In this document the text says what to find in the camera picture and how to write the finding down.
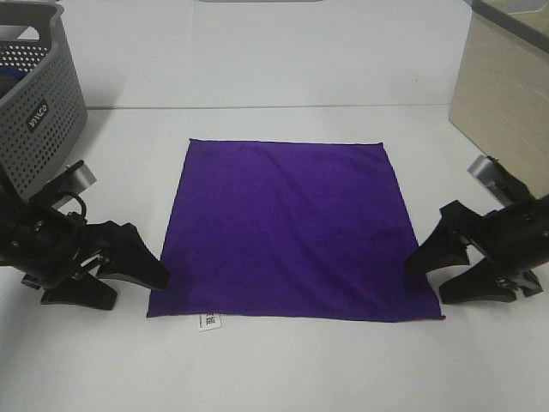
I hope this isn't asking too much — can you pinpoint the dark cloth inside basket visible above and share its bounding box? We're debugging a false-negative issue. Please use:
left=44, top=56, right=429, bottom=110
left=0, top=66, right=27, bottom=98

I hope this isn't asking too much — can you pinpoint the purple microfiber towel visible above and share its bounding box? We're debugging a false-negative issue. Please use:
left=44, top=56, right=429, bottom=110
left=147, top=139, right=443, bottom=323

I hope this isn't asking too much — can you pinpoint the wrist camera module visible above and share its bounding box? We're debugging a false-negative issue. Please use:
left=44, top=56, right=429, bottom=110
left=36, top=160, right=97, bottom=209
left=468, top=155, right=534, bottom=207

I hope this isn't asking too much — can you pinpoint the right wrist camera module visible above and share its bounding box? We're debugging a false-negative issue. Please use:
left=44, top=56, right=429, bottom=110
left=468, top=155, right=534, bottom=207

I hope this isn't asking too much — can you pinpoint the grey perforated plastic basket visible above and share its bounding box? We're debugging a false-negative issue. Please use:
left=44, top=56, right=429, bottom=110
left=1, top=1, right=87, bottom=199

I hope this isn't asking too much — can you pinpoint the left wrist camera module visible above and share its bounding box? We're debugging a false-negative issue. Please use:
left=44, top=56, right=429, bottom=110
left=36, top=160, right=97, bottom=209

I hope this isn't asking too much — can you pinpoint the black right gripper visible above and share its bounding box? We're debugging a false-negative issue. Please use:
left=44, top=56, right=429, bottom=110
left=404, top=197, right=548, bottom=305

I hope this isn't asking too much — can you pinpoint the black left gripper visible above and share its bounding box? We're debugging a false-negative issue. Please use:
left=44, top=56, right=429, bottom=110
left=1, top=189, right=170, bottom=310

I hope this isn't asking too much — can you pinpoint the beige storage box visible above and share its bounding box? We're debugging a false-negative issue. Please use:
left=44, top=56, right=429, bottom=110
left=449, top=1, right=548, bottom=197

